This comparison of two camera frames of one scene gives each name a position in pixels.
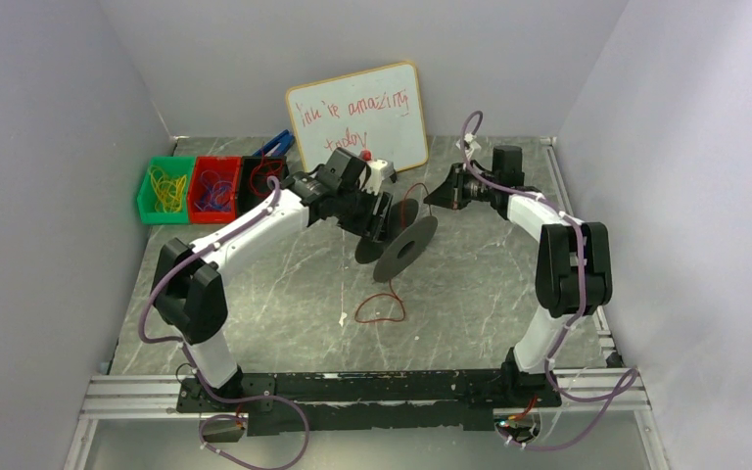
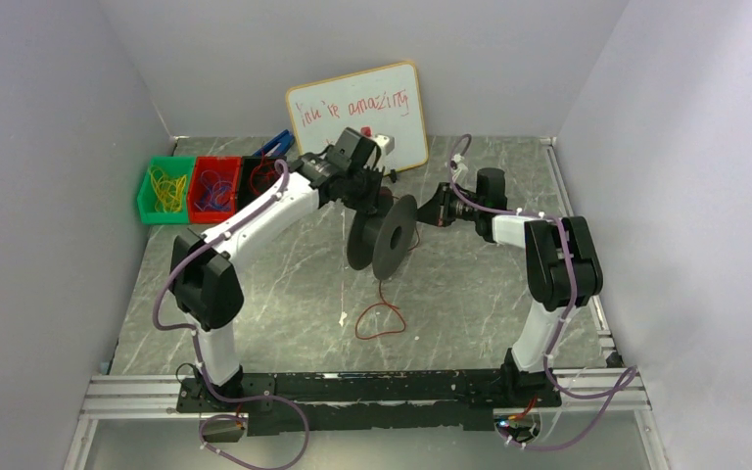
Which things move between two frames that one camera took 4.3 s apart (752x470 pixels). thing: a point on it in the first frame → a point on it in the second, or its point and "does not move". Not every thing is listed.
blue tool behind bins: (285, 139) does not move
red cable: (405, 198) → (383, 303)
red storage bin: (212, 189) does not move
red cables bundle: (258, 176) does not move
